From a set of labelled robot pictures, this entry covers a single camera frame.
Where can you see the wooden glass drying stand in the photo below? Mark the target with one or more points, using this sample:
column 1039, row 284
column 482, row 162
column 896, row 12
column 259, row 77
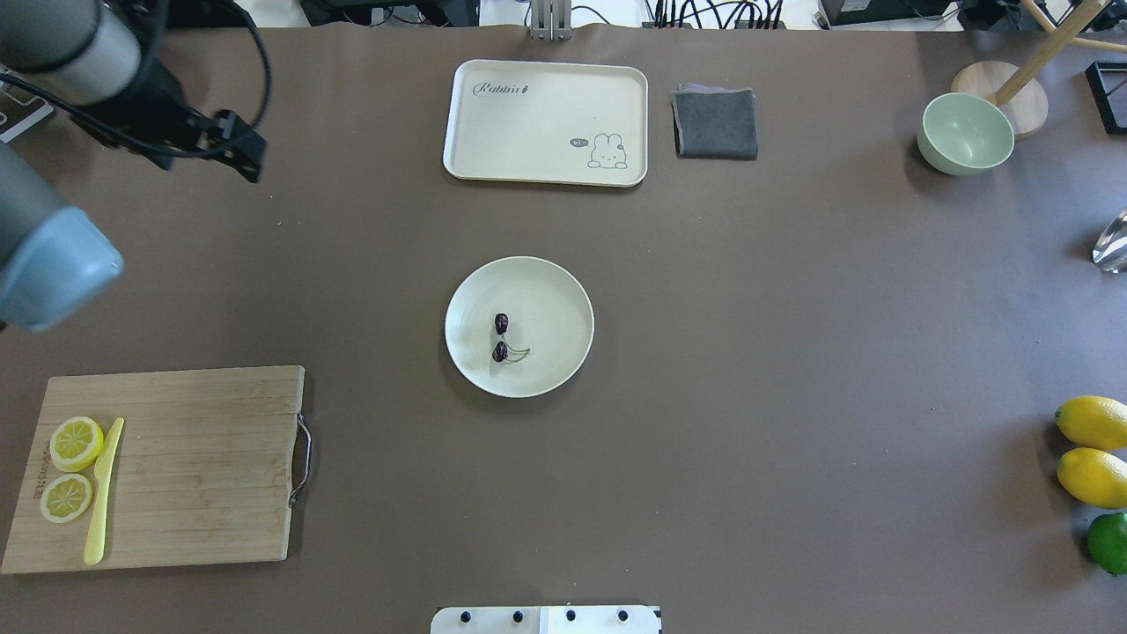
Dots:
column 1015, row 91

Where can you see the steel ice scoop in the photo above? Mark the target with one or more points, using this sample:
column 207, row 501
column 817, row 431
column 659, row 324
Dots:
column 1109, row 252

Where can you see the yellow lemon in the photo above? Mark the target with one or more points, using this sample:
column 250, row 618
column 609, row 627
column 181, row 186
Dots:
column 1094, row 477
column 1093, row 422

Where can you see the cream rabbit tray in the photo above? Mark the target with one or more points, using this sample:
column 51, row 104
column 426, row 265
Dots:
column 548, row 122

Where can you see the grey folded cloth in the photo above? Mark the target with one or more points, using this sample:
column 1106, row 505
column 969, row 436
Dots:
column 713, row 122

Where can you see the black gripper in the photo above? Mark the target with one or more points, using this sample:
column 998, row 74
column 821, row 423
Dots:
column 157, row 99

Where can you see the green lime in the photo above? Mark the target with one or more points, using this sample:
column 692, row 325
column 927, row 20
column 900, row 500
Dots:
column 1106, row 542

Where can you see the light green bowl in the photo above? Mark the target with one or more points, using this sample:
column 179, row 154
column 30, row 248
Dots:
column 962, row 135

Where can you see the round white plate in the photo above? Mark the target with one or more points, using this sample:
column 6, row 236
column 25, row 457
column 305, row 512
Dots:
column 550, row 313

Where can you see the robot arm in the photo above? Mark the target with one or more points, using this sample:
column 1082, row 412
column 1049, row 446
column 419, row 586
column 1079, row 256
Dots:
column 97, row 62

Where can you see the yellow plastic knife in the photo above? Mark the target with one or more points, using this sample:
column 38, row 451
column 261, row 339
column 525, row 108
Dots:
column 95, row 543

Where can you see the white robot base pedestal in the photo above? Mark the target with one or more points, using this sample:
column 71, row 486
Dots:
column 610, row 618

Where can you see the bamboo cutting board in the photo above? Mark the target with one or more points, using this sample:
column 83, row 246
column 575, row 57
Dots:
column 203, row 472

